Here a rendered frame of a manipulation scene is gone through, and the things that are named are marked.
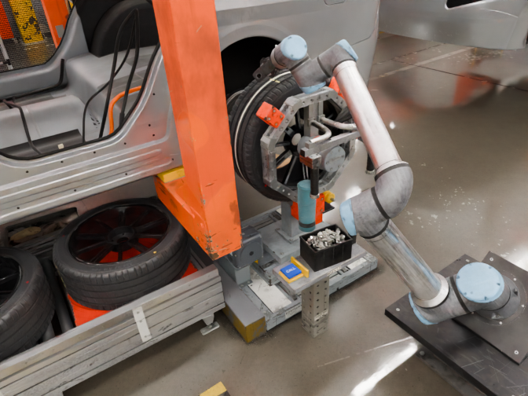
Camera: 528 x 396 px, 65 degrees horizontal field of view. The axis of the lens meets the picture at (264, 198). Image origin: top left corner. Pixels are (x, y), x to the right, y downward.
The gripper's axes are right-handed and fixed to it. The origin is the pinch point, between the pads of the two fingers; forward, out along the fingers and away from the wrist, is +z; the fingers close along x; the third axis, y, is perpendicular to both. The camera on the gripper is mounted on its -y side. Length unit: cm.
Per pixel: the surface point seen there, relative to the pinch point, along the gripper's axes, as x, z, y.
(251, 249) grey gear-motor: -66, 28, -54
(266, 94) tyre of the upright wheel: -8.9, 2.9, -4.0
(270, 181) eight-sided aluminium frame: -40.5, 4.0, -28.3
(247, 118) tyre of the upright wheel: -11.5, 5.6, -17.1
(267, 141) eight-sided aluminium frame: -24.3, -3.7, -19.5
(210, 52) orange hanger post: 17.1, -34.9, -24.0
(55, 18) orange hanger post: 139, 211, -36
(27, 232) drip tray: 18, 157, -159
